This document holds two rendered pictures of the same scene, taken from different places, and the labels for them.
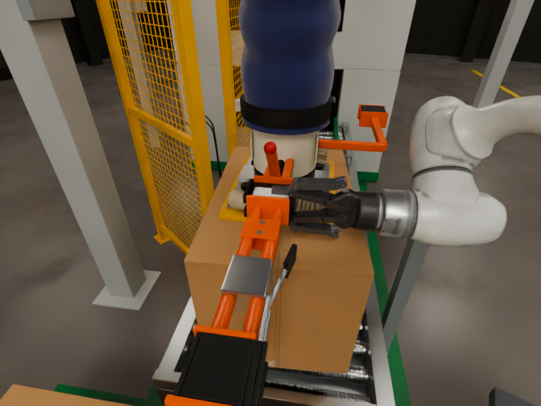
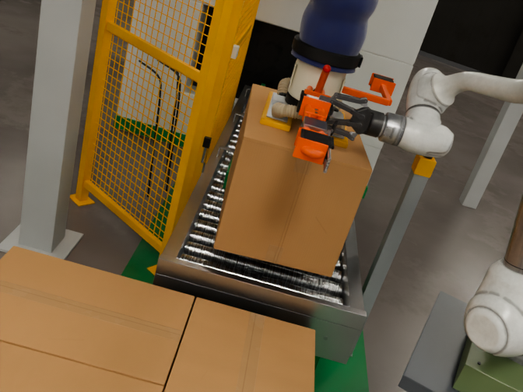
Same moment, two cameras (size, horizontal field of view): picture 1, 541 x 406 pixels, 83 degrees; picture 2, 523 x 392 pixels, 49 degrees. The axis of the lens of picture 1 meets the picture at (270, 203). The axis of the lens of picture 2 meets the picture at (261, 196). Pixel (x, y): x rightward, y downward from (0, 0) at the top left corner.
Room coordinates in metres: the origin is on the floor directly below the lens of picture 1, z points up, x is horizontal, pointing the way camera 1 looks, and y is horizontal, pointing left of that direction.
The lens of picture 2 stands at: (-1.11, 0.37, 1.66)
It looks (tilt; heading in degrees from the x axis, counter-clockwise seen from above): 25 degrees down; 350
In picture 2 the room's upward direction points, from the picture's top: 17 degrees clockwise
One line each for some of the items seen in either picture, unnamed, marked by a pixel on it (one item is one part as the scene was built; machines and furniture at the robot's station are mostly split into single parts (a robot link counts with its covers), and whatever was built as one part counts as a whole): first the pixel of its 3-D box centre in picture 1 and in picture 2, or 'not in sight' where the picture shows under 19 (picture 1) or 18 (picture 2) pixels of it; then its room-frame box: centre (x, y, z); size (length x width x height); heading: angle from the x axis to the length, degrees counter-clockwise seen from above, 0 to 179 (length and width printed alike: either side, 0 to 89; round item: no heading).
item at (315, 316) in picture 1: (282, 242); (289, 172); (0.75, -0.04, 0.88); 0.60 x 0.40 x 0.40; 175
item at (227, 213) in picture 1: (251, 179); (279, 106); (0.78, 0.06, 1.10); 0.34 x 0.10 x 0.05; 171
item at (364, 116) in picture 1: (372, 115); (381, 84); (1.02, -0.34, 1.21); 0.09 x 0.08 x 0.05; 81
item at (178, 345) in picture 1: (246, 195); (218, 158); (1.63, 0.15, 0.50); 2.31 x 0.05 x 0.19; 171
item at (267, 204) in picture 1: (270, 199); (314, 105); (0.51, 0.00, 1.20); 0.10 x 0.08 x 0.06; 81
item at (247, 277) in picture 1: (248, 283); (313, 130); (0.30, 0.03, 1.20); 0.07 x 0.07 x 0.04; 81
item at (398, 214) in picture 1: (391, 213); (390, 128); (0.47, -0.23, 1.20); 0.09 x 0.06 x 0.09; 171
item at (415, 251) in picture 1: (403, 283); (382, 261); (0.91, -0.58, 0.50); 0.07 x 0.07 x 1.00; 81
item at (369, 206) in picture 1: (352, 209); (366, 121); (0.48, -0.16, 1.20); 0.09 x 0.07 x 0.08; 81
